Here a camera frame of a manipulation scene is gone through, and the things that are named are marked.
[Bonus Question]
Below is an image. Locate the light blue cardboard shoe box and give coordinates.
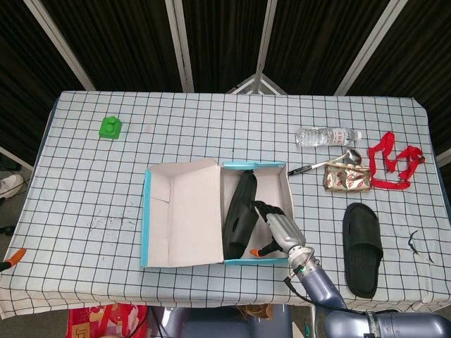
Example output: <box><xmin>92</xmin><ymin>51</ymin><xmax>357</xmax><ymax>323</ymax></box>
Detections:
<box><xmin>140</xmin><ymin>157</ymin><xmax>294</xmax><ymax>268</ymax></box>

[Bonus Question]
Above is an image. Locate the white black checked tablecloth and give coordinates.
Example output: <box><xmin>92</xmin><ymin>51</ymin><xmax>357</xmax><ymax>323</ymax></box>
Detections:
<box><xmin>0</xmin><ymin>90</ymin><xmax>451</xmax><ymax>320</ymax></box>

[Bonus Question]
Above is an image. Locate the green toy building block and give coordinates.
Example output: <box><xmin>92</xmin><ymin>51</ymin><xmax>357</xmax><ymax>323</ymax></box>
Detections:
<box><xmin>98</xmin><ymin>115</ymin><xmax>123</xmax><ymax>141</ymax></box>

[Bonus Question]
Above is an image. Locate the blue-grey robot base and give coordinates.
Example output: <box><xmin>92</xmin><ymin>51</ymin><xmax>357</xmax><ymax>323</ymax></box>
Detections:
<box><xmin>149</xmin><ymin>304</ymin><xmax>295</xmax><ymax>338</ymax></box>

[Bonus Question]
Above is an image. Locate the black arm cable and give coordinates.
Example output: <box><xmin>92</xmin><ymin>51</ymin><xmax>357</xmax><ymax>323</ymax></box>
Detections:
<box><xmin>283</xmin><ymin>274</ymin><xmax>402</xmax><ymax>315</ymax></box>

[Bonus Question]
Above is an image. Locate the red ribbon lanyard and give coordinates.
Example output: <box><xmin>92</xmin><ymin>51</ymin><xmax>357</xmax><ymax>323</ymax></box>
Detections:
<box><xmin>368</xmin><ymin>131</ymin><xmax>426</xmax><ymax>190</ymax></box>

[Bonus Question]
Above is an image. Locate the red patterned bag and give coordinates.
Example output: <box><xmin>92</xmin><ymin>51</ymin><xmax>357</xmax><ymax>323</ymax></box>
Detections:
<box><xmin>68</xmin><ymin>303</ymin><xmax>151</xmax><ymax>338</ymax></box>

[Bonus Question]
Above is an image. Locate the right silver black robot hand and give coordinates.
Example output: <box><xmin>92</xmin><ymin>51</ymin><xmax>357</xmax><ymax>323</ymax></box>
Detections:
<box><xmin>248</xmin><ymin>199</ymin><xmax>307</xmax><ymax>258</ymax></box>

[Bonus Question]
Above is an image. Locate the metal spoon with black handle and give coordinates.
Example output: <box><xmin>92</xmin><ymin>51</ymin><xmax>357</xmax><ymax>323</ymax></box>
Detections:
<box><xmin>288</xmin><ymin>149</ymin><xmax>363</xmax><ymax>176</ymax></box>

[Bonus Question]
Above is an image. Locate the black rubber slipper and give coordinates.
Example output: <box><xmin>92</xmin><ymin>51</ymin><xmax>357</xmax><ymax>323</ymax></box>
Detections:
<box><xmin>222</xmin><ymin>169</ymin><xmax>260</xmax><ymax>260</ymax></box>
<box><xmin>342</xmin><ymin>202</ymin><xmax>384</xmax><ymax>299</ymax></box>

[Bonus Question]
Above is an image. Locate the clear plastic water bottle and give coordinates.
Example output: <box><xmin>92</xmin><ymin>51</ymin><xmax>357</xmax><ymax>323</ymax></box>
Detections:
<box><xmin>295</xmin><ymin>126</ymin><xmax>363</xmax><ymax>148</ymax></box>

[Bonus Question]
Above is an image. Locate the brown paper piece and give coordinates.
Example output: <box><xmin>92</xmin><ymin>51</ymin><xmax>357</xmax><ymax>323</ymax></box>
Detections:
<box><xmin>236</xmin><ymin>303</ymin><xmax>275</xmax><ymax>320</ymax></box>

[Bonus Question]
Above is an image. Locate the gold foil snack packet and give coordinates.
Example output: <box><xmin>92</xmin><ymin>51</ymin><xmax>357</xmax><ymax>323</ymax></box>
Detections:
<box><xmin>322</xmin><ymin>162</ymin><xmax>373</xmax><ymax>194</ymax></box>

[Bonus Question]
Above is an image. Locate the dark white-framed partition screen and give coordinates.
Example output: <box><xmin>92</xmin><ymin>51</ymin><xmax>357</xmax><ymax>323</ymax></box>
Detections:
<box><xmin>0</xmin><ymin>0</ymin><xmax>451</xmax><ymax>170</ymax></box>

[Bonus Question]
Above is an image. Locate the left black orange-tipped robot hand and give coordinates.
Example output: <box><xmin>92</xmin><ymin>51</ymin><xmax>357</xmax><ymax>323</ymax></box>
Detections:
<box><xmin>0</xmin><ymin>247</ymin><xmax>27</xmax><ymax>271</ymax></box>

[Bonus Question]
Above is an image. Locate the white metal stand foot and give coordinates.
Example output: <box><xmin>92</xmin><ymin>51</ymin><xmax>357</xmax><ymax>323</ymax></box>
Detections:
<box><xmin>227</xmin><ymin>73</ymin><xmax>288</xmax><ymax>96</ymax></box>

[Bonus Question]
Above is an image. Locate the white sneaker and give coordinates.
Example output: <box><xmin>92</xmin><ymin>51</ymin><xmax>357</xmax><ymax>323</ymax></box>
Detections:
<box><xmin>0</xmin><ymin>174</ymin><xmax>25</xmax><ymax>200</ymax></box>

